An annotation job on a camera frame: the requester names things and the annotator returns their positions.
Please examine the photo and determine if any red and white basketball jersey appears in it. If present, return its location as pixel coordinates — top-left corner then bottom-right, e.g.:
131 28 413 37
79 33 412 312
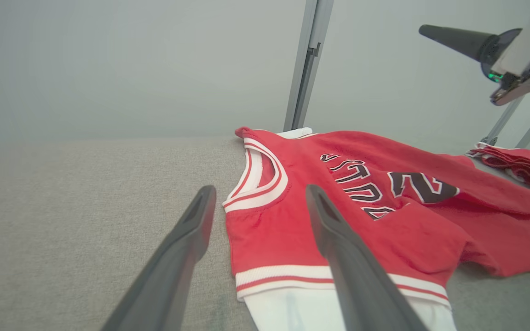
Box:
222 126 530 331

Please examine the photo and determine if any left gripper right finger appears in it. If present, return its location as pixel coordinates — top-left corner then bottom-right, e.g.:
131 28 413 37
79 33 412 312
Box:
305 184 429 331

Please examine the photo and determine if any grey partition post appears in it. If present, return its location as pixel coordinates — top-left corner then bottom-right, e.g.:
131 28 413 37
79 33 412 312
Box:
283 0 334 132

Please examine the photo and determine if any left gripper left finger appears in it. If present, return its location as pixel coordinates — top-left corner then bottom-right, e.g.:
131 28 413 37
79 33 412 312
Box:
102 185 217 331

